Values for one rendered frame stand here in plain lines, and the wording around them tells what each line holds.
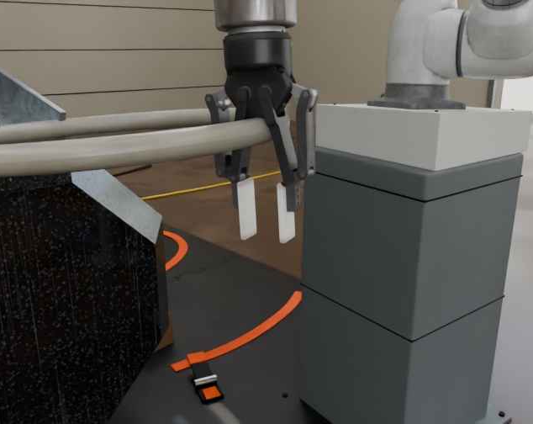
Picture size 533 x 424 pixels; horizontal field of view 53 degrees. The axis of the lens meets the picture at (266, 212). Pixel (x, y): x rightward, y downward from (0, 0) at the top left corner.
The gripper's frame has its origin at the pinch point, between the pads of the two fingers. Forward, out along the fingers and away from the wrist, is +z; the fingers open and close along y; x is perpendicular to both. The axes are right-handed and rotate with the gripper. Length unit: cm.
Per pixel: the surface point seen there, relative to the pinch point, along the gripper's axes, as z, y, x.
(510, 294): 83, -23, -190
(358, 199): 14, 9, -68
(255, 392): 80, 46, -76
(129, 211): 15, 63, -47
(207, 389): 78, 59, -69
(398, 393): 61, -2, -62
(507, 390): 86, -25, -115
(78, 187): 6, 64, -33
